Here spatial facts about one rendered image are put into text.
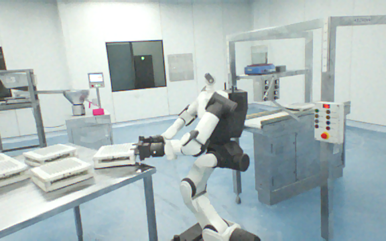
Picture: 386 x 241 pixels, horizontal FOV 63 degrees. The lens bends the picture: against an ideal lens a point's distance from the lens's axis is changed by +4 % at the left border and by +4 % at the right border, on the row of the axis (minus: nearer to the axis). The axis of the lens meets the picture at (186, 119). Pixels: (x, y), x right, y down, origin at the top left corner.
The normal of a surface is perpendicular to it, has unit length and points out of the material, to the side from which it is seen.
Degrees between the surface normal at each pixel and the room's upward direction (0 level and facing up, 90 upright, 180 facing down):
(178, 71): 90
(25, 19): 90
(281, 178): 90
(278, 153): 90
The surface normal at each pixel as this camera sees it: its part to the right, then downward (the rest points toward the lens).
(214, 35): 0.36, 0.15
